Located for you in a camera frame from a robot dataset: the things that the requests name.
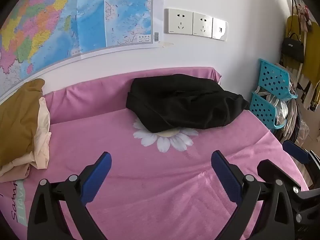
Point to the black handbag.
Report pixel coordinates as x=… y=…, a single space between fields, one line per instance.
x=293 y=48

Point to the blue perforated plastic basket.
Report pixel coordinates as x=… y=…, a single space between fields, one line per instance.
x=273 y=78
x=262 y=110

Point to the white wall socket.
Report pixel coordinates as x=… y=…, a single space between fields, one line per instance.
x=202 y=25
x=178 y=21

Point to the pink flower print bed sheet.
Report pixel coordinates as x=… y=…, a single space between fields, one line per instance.
x=150 y=180

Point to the pink plush toy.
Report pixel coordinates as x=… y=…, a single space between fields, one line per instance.
x=304 y=17

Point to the pile of hanging clothes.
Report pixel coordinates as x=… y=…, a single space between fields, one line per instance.
x=297 y=120

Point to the colourful wall map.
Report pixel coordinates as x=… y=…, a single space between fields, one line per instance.
x=50 y=17

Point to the yellow hanging garment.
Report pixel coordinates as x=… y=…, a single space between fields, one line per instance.
x=311 y=52

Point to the mustard cloth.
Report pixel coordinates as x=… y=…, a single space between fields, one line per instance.
x=17 y=115

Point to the black garment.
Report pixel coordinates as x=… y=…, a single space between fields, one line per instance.
x=185 y=100

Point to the white wall outlet plate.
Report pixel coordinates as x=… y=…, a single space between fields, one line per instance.
x=220 y=29

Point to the cream cloth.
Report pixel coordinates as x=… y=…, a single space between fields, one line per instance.
x=43 y=135

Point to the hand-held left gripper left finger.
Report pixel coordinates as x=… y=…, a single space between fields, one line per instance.
x=100 y=175

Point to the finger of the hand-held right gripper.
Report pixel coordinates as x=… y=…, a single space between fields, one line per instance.
x=296 y=152
x=268 y=171

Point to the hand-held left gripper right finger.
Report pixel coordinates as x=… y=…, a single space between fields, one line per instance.
x=225 y=177

